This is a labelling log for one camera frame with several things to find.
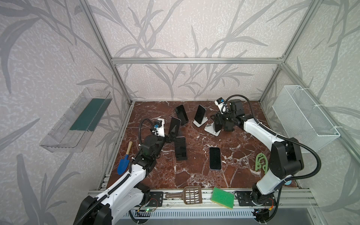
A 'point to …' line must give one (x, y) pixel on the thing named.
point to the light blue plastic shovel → (288, 183)
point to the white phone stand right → (210, 128)
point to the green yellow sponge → (222, 198)
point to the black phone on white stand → (199, 114)
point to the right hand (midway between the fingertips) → (214, 112)
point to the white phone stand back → (204, 120)
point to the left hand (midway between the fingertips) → (169, 125)
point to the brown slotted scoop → (191, 195)
